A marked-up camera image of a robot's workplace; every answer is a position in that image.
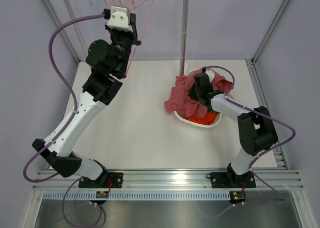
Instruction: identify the pink t shirt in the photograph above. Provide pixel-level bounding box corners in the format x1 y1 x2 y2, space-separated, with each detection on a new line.
163 71 236 120

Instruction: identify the orange t shirt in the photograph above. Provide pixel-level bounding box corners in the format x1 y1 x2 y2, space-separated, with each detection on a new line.
187 111 218 125

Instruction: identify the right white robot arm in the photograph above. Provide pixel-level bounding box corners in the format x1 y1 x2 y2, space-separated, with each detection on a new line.
189 72 278 188

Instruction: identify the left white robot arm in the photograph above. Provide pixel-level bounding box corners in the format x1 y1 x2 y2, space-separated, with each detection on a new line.
32 7 141 188

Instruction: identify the white perforated laundry basket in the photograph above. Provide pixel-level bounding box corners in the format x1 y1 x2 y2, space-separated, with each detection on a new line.
164 66 234 129

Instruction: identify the metal clothes rack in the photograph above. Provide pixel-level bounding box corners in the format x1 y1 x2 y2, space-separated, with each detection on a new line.
63 0 189 75

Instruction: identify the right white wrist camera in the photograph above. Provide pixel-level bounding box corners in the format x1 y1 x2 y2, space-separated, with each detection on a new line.
205 70 216 83

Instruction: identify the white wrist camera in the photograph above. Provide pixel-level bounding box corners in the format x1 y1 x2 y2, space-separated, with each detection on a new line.
205 70 216 83
103 6 136 34

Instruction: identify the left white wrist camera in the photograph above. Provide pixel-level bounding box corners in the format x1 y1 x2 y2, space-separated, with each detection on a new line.
103 6 136 34

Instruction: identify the aluminium mounting rail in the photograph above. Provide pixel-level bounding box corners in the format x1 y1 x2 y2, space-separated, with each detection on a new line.
31 169 304 190

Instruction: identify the white slotted cable duct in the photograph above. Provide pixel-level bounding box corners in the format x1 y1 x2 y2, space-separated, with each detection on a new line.
42 190 231 201

